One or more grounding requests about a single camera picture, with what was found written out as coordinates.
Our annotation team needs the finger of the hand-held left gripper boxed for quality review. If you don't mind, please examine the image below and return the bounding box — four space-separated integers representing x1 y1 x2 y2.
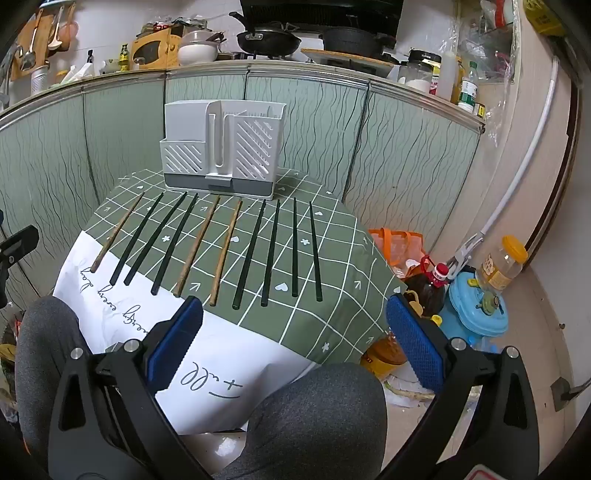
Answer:
0 225 40 269

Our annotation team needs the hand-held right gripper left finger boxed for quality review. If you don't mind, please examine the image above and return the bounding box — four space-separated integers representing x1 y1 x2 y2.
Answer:
47 298 214 480

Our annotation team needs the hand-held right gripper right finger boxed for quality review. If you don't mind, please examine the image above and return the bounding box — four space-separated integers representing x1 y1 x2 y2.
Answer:
379 294 548 480

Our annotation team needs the wooden chopstick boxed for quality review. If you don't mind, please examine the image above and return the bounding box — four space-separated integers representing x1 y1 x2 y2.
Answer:
209 198 243 307
90 192 145 274
174 195 221 298

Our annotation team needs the white plastic utensil holder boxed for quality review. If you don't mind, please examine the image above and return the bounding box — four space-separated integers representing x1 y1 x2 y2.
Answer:
159 99 287 200

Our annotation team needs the yellow tub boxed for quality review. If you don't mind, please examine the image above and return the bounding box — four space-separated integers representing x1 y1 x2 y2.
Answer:
364 337 408 378

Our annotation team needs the dark bottle with red cap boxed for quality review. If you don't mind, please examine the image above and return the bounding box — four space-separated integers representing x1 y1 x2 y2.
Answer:
405 256 452 320

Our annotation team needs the green wavy-line cabinet door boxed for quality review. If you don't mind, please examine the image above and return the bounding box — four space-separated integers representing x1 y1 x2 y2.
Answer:
165 69 250 139
355 80 485 259
83 76 169 206
245 69 370 199
0 88 100 301

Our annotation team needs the blue plastic container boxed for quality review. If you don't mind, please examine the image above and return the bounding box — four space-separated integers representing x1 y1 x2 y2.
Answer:
441 271 509 348

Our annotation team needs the person's left leg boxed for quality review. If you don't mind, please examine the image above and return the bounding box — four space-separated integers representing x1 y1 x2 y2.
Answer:
16 295 100 462

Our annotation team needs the person's leg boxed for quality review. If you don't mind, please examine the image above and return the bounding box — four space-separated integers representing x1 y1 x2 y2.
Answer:
16 295 100 462
215 362 389 480

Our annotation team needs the orange bag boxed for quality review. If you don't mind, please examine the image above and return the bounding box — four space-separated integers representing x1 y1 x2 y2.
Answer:
368 227 426 278

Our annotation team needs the glass jar with yellow lid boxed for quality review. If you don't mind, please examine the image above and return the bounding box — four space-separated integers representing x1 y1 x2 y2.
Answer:
475 235 529 290

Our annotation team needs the green checked tablecloth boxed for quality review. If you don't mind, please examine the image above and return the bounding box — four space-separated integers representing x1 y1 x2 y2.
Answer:
53 168 408 435

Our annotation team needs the person's right leg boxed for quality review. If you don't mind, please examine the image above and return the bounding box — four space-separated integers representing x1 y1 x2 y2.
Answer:
215 362 389 480

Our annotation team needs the hanging wooden cutting board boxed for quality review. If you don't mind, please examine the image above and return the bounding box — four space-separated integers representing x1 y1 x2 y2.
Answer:
10 13 55 83

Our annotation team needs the hanging metal ladle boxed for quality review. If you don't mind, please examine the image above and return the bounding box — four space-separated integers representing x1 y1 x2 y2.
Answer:
46 4 64 51

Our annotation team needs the white pipe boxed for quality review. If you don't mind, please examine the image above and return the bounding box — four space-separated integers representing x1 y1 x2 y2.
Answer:
479 59 560 237

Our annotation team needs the yellow box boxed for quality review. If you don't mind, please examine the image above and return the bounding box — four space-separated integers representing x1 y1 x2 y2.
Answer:
130 25 185 71

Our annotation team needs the green label plastic bottle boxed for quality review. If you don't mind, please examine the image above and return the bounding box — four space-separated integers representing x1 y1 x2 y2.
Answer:
459 61 479 112

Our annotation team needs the stack of white bowls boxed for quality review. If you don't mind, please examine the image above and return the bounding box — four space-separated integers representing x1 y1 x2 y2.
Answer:
178 30 227 65

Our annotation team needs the yellow oil bottle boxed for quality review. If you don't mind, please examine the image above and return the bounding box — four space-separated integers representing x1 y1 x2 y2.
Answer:
451 58 465 105

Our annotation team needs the white squeeze bottle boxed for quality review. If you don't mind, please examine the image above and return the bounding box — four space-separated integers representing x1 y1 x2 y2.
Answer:
438 53 459 101

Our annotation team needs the round wooden board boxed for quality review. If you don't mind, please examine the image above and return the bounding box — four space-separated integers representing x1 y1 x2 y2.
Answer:
300 47 395 77

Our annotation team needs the black cast iron pot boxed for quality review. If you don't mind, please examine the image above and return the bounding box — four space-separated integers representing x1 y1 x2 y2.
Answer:
321 27 398 55

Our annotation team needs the black wok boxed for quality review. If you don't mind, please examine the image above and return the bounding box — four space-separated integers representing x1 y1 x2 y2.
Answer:
228 11 303 57

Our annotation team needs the black range hood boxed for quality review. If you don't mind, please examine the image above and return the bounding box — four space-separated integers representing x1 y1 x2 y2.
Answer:
240 0 404 38

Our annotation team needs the yellow plastic bag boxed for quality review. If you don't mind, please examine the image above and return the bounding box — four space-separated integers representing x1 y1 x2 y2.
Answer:
522 0 568 37

